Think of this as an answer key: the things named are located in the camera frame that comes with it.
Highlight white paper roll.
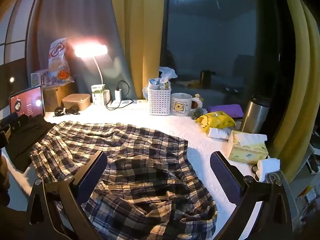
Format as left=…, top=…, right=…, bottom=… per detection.
left=256, top=157, right=281, bottom=182

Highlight green and white small box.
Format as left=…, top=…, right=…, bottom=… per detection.
left=91, top=84, right=111, bottom=106

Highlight white plastic basket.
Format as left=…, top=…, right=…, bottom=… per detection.
left=147, top=81, right=172, bottom=116

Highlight white desk lamp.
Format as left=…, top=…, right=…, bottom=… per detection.
left=73, top=44, right=108, bottom=85

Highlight white textured table cover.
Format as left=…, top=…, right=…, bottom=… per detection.
left=0, top=100, right=268, bottom=240

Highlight tablet with lit screen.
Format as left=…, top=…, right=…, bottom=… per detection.
left=9, top=85, right=45, bottom=118

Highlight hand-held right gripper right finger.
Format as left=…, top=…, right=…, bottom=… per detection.
left=211, top=151, right=301, bottom=240

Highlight white power strip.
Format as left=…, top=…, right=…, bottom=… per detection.
left=110, top=99, right=148, bottom=107

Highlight colourful printed card box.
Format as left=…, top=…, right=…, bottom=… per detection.
left=30, top=69, right=75, bottom=87

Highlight purple cloth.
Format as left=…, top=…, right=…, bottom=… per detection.
left=206, top=104, right=244, bottom=120

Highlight plaid pants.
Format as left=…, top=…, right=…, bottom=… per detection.
left=30, top=120, right=218, bottom=240

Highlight white plastic bag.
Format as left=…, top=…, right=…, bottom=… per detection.
left=142, top=66, right=178, bottom=98

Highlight white tissue pack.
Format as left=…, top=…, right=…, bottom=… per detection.
left=207, top=127, right=233, bottom=140

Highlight black cable bundle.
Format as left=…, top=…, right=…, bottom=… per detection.
left=54, top=105, right=81, bottom=117

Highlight yellow cloth item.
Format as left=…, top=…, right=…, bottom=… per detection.
left=195, top=111, right=237, bottom=133

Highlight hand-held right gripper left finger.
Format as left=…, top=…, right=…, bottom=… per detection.
left=27, top=150, right=108, bottom=240

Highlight snack bag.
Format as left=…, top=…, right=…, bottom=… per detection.
left=47, top=37, right=71, bottom=80

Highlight cardboard box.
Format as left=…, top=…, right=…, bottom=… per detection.
left=42, top=84, right=77, bottom=112

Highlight dark cloth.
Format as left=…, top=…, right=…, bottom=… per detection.
left=4, top=115, right=58, bottom=173

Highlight yellow curtain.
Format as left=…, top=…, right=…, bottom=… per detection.
left=109, top=0, right=165, bottom=100
left=269, top=0, right=320, bottom=183

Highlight steel thermos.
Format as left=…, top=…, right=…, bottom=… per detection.
left=239, top=95, right=272, bottom=134

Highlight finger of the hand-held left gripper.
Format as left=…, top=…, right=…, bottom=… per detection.
left=0, top=113, right=29, bottom=143

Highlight yellow tissue box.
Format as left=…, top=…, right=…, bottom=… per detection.
left=227, top=130, right=269, bottom=165

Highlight grey curtain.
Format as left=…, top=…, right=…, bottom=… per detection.
left=35, top=0, right=138, bottom=100

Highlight brown lidded container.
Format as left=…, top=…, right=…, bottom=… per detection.
left=61, top=93, right=91, bottom=111

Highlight white bear print mug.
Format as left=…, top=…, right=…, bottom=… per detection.
left=171, top=93, right=203, bottom=117

